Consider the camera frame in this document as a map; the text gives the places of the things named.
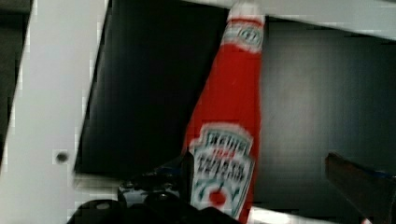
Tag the red ketchup bottle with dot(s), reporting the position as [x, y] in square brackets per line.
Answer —
[223, 135]

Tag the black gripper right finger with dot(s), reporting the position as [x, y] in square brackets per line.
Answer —
[371, 192]

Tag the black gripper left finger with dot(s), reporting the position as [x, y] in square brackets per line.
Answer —
[174, 177]

